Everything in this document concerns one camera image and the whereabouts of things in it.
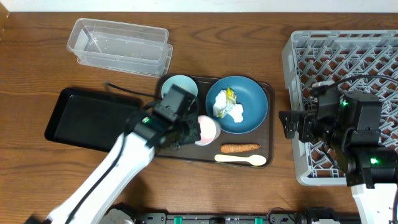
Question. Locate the grey dishwasher rack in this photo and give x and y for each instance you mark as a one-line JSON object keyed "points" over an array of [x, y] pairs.
{"points": [[365, 59]]}

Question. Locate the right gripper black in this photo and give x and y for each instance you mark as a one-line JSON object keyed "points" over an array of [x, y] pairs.
{"points": [[306, 129]]}

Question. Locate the dark blue plate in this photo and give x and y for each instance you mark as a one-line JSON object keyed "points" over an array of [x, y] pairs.
{"points": [[248, 105]]}

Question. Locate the yellow snack wrapper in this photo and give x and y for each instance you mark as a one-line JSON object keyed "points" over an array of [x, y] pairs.
{"points": [[231, 98]]}

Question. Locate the crumpled white tissue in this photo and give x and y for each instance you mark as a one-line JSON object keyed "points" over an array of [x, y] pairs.
{"points": [[220, 102]]}

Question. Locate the orange carrot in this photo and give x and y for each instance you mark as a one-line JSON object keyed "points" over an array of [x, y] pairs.
{"points": [[236, 148]]}

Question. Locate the light blue rice bowl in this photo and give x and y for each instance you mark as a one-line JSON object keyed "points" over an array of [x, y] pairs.
{"points": [[182, 81]]}

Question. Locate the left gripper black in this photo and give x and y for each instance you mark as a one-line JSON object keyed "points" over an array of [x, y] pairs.
{"points": [[193, 132]]}

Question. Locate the black plastic tray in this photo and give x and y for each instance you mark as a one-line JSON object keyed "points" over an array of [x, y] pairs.
{"points": [[89, 119]]}

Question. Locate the pink cup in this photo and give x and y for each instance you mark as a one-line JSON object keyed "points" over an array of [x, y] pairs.
{"points": [[209, 130]]}

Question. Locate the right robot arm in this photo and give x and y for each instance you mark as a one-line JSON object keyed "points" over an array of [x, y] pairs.
{"points": [[349, 125]]}

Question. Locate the dark brown serving tray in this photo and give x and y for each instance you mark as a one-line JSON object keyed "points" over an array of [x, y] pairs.
{"points": [[256, 128]]}

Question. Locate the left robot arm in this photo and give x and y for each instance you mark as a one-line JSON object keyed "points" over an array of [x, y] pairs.
{"points": [[133, 150]]}

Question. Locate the clear plastic bin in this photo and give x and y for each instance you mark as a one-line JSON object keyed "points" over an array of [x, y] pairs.
{"points": [[122, 47]]}

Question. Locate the cream plastic spoon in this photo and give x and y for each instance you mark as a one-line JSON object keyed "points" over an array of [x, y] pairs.
{"points": [[254, 160]]}

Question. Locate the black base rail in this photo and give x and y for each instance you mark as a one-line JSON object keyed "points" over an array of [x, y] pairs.
{"points": [[122, 215]]}

